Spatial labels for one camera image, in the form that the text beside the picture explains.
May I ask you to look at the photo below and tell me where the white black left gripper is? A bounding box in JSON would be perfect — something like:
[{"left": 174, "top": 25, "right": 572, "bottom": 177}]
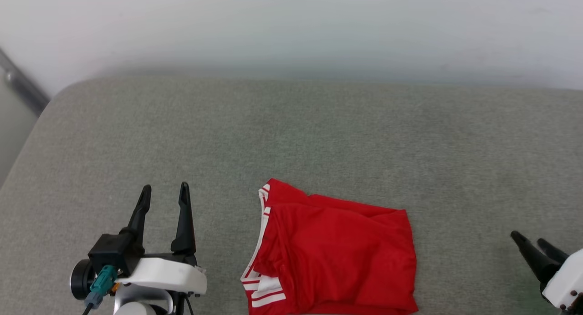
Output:
[{"left": 119, "top": 182, "right": 207, "bottom": 295}]

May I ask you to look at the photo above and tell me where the red white striped garment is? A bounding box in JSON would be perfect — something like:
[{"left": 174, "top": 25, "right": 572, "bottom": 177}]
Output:
[{"left": 240, "top": 178, "right": 419, "bottom": 315}]

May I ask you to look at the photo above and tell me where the grey fabric sofa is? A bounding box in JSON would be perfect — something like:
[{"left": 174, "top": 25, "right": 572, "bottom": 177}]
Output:
[{"left": 0, "top": 76, "right": 583, "bottom": 315}]

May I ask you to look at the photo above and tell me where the teal cable connector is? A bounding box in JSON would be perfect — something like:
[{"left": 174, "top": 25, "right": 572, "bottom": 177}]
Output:
[{"left": 84, "top": 265, "right": 118, "bottom": 309}]

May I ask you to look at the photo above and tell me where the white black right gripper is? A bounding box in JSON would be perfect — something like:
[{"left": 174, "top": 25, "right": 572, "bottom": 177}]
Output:
[{"left": 510, "top": 230, "right": 583, "bottom": 311}]

